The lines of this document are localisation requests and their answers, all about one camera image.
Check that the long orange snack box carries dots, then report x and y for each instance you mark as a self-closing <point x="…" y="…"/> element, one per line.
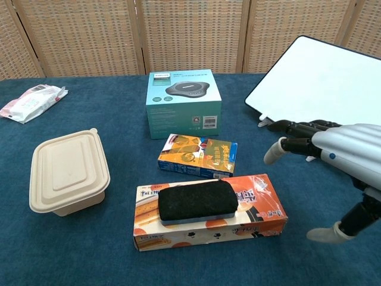
<point x="259" y="208"/>

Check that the teal conference speaker box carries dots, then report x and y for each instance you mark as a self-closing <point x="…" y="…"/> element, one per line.
<point x="181" y="116"/>

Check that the white plastic tab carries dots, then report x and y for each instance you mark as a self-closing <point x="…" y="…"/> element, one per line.
<point x="263" y="122"/>
<point x="310" y="158"/>

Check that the small orange blue snack box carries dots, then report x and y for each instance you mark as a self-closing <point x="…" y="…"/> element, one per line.
<point x="193" y="155"/>

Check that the woven rattan folding screen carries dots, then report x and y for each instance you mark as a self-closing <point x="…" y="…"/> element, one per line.
<point x="190" y="35"/>

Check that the dark teal felt table cloth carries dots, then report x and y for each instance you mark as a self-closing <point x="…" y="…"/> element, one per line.
<point x="74" y="253"/>

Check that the pink white wet wipes pack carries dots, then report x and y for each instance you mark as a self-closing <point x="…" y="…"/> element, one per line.
<point x="29" y="102"/>

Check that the white plastic board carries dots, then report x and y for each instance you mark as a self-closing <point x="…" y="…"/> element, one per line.
<point x="312" y="86"/>

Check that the black rectangular object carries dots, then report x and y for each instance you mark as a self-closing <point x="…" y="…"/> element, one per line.
<point x="196" y="199"/>

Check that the beige lidded lunch container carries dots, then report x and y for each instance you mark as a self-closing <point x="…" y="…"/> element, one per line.
<point x="67" y="169"/>

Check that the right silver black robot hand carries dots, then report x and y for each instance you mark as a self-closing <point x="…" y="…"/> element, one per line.
<point x="345" y="149"/>

